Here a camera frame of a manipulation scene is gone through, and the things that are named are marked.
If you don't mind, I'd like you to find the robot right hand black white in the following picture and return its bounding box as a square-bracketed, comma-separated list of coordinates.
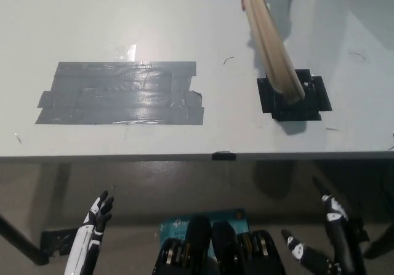
[281, 176, 371, 275]

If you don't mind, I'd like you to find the stack of beige paper plates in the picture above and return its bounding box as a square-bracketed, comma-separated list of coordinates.
[246, 0, 306, 105]

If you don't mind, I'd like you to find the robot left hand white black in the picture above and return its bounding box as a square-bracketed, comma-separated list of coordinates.
[63, 190, 115, 275]

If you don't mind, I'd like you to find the black tape patch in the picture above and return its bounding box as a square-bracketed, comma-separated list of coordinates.
[257, 68, 333, 122]

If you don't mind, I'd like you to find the teal cardboard box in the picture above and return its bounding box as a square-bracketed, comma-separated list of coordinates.
[158, 207, 250, 259]

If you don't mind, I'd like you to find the grey duct tape patch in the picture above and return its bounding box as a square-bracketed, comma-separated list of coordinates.
[34, 61, 206, 126]

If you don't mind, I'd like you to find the black table leg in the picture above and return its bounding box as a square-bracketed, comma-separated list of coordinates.
[363, 218, 394, 260]
[0, 213, 50, 265]

